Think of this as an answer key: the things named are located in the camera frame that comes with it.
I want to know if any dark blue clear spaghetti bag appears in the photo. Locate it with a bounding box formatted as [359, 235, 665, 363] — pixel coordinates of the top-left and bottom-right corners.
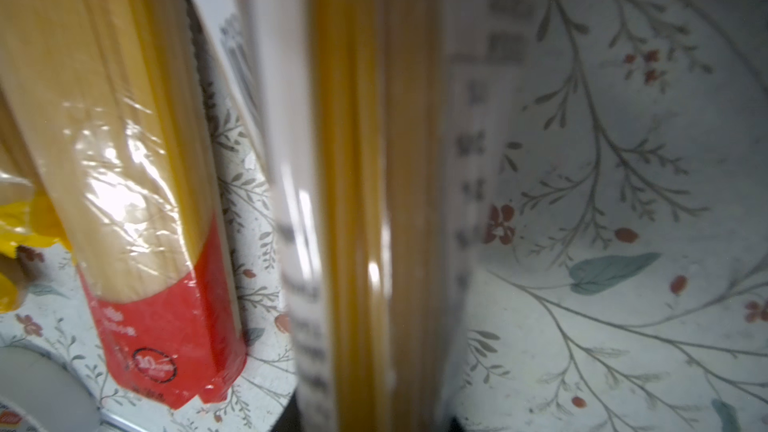
[239, 0, 537, 431]

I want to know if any red spaghetti bag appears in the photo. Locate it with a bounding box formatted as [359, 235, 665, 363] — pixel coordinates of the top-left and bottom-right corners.
[1, 0, 246, 409]

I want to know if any yellow spaghetti bag with barcode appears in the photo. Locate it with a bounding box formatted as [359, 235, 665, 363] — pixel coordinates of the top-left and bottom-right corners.
[1, 100, 70, 313]

